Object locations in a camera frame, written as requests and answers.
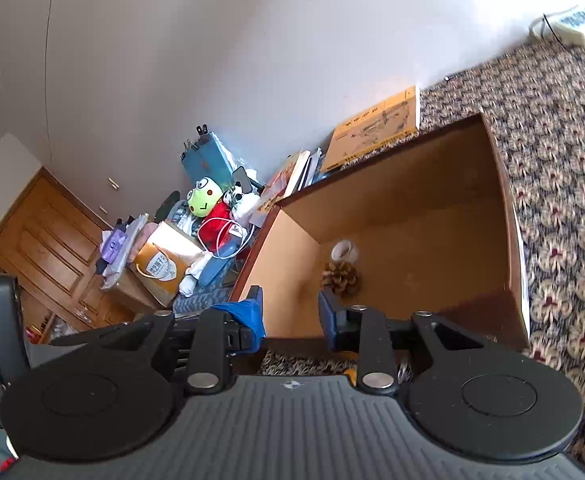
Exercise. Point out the white tape roll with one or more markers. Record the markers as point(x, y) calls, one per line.
point(345, 250)

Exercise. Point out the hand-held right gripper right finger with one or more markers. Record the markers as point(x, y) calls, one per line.
point(329, 321)

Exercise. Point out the brown wooden drawer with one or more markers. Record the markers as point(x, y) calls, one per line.
point(422, 200)

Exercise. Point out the purple box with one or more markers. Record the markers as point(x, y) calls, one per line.
point(115, 247)

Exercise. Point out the illustrated book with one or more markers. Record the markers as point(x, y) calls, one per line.
point(285, 180)

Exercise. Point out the silver metal tool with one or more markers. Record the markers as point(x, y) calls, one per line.
point(404, 371)

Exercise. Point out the panda plush toy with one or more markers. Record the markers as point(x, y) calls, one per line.
point(242, 201)

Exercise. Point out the green frog plush toy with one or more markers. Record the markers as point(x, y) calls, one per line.
point(206, 199)

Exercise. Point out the dark-edged book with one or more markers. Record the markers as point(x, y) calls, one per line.
point(313, 162)

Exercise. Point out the wooden cabinet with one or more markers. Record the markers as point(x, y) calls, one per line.
point(47, 240)

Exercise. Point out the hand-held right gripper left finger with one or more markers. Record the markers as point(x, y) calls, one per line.
point(253, 317)

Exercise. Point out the yellow flat box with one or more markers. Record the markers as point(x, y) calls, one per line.
point(372, 130)

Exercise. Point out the orange gift bag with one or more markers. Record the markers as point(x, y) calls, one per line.
point(165, 255)

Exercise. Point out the white power strip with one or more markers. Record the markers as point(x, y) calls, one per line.
point(569, 27)

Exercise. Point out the brown pine cone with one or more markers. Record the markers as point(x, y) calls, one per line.
point(340, 277)

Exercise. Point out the white stuffed toy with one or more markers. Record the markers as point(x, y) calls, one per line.
point(192, 280)

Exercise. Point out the blue patterned cloth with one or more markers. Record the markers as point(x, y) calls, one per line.
point(200, 301)

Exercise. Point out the floral patterned tablecloth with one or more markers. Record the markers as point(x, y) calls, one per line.
point(562, 210)

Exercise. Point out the blue folder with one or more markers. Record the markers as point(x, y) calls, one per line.
point(207, 157)

